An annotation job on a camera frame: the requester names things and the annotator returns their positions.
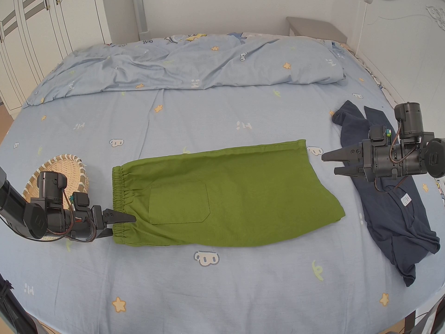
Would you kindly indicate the bed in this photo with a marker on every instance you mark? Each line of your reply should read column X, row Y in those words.
column 208, row 117

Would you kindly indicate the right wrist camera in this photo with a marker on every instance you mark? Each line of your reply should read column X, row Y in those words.
column 379, row 134

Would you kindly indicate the dark blue T-shirt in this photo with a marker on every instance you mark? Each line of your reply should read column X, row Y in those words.
column 399, row 228

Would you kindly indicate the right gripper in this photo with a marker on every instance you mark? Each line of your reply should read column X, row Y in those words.
column 382, row 162

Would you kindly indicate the round woven basket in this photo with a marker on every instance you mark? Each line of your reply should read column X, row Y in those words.
column 73, row 176

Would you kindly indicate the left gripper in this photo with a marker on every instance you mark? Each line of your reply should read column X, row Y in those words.
column 81, row 223

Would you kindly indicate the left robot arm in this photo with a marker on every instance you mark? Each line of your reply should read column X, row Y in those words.
column 12, row 204

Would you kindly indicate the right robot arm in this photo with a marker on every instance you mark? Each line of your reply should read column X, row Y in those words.
column 410, row 117

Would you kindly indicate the pale blue quilt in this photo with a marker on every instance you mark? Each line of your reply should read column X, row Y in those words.
column 180, row 68

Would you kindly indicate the white wardrobe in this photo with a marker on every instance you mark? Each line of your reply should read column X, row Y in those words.
column 41, row 30

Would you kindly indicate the grey bedside table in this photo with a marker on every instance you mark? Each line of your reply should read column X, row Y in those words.
column 313, row 28

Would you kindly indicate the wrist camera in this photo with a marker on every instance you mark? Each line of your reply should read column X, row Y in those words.
column 379, row 134
column 80, row 201

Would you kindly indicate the green shorts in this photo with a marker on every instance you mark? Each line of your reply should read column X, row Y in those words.
column 243, row 193

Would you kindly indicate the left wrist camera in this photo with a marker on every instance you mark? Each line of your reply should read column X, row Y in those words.
column 80, row 201

